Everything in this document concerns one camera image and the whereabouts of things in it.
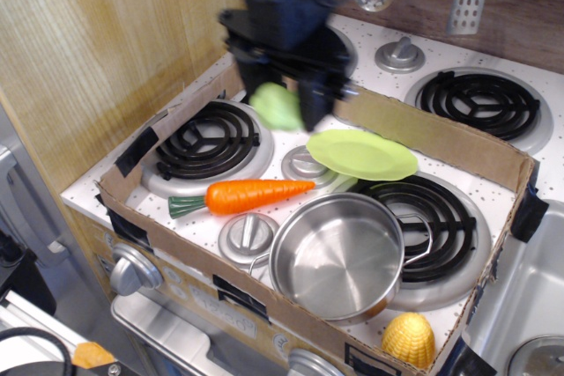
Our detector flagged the silver stovetop knob front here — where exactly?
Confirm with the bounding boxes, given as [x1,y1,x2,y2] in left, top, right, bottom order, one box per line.
[218,213,279,269]

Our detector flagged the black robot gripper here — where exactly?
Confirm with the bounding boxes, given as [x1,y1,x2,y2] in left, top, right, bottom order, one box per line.
[219,0,351,132]

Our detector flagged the silver stovetop knob back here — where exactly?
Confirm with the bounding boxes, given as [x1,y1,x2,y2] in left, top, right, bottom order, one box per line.
[375,36,426,74]

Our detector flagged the hanging metal grater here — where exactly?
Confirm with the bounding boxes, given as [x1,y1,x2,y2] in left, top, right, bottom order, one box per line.
[446,0,485,36]

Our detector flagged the silver oven door handle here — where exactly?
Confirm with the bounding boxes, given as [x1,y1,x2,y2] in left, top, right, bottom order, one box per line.
[111,292,229,375]

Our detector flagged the orange toy carrot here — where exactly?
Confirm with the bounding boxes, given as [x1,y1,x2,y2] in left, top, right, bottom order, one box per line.
[167,180,316,219]

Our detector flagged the brown cardboard fence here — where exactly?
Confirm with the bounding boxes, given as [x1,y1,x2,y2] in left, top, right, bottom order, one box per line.
[98,58,538,375]

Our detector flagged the silver oven front knob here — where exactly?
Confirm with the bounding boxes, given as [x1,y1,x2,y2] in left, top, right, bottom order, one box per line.
[110,243,164,296]

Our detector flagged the black cable bottom left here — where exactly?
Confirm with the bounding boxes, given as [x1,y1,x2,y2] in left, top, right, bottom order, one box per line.
[0,327,74,376]

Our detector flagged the front right black burner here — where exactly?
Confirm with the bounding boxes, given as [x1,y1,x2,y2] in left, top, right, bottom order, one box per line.
[349,175,477,284]

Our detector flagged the back right black burner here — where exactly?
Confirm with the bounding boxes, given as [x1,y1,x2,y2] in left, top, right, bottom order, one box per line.
[413,70,540,141]

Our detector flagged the orange object bottom left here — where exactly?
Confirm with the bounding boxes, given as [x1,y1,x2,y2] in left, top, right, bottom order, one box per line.
[71,342,115,369]

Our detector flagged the black burner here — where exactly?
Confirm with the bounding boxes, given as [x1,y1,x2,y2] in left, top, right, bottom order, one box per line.
[156,100,261,181]
[349,175,477,284]
[413,70,540,141]

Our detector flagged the front left black burner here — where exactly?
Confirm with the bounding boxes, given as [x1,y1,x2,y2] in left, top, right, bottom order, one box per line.
[156,100,261,181]

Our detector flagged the yellow toy corn cob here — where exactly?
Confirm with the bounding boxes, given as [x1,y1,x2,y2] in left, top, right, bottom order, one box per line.
[382,312,435,369]

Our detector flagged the stainless steel sink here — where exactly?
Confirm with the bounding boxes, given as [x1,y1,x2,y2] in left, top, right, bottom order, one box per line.
[462,201,563,375]

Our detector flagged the silver stovetop knob middle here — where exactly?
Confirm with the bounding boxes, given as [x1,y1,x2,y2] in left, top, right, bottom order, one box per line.
[281,145,338,188]

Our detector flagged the green toy broccoli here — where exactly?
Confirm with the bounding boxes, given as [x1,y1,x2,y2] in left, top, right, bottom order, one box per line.
[249,82,304,131]

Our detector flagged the light green toy plate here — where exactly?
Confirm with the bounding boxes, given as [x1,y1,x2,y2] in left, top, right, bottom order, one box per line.
[306,129,419,181]

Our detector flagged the silver oven knob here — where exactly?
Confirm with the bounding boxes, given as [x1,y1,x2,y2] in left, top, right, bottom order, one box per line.
[287,349,341,376]
[110,243,164,296]

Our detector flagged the stainless steel pan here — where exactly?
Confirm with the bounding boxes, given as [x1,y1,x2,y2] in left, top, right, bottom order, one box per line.
[257,192,434,324]

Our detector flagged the silver stovetop knob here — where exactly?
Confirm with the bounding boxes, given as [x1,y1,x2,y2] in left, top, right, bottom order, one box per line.
[281,145,338,188]
[218,213,279,269]
[375,36,426,74]

